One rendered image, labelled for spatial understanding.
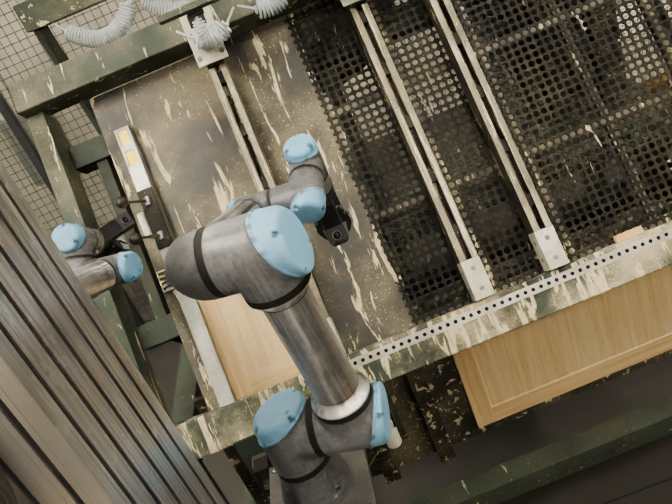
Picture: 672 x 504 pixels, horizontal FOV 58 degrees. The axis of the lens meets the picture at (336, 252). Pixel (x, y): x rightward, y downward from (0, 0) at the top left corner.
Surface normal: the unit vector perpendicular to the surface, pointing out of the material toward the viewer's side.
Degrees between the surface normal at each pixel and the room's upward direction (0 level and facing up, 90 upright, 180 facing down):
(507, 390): 90
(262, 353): 59
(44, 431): 90
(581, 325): 90
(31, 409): 90
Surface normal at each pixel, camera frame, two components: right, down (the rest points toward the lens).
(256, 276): -0.04, 0.59
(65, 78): -0.05, -0.08
